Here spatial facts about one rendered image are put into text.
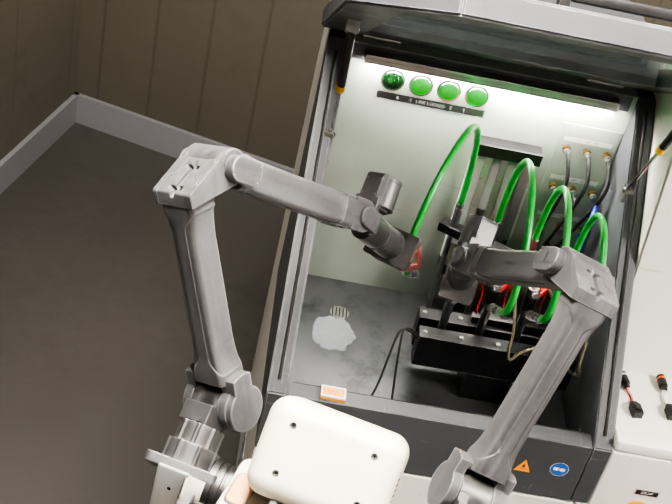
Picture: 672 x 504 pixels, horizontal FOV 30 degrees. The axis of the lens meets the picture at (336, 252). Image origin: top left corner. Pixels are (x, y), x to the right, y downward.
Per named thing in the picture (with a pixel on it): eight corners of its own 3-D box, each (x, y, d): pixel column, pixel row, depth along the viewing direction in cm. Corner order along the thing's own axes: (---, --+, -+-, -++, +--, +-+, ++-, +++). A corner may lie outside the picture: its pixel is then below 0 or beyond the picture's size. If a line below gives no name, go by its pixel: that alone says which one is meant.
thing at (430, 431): (273, 451, 254) (286, 395, 244) (275, 435, 257) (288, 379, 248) (569, 501, 259) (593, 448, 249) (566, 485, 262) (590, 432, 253)
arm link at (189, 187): (136, 167, 182) (187, 176, 177) (198, 136, 192) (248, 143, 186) (187, 428, 201) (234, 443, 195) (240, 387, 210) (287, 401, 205)
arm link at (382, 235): (343, 234, 224) (369, 239, 221) (355, 199, 225) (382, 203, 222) (361, 247, 229) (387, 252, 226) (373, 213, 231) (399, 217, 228)
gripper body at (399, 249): (383, 223, 237) (364, 209, 231) (424, 242, 231) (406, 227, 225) (366, 253, 236) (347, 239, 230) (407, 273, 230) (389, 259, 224)
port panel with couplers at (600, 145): (523, 244, 283) (565, 129, 264) (522, 235, 285) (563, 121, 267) (579, 255, 284) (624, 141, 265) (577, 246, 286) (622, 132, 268)
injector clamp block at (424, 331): (403, 387, 270) (419, 335, 261) (403, 356, 278) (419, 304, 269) (555, 414, 273) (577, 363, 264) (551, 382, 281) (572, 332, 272)
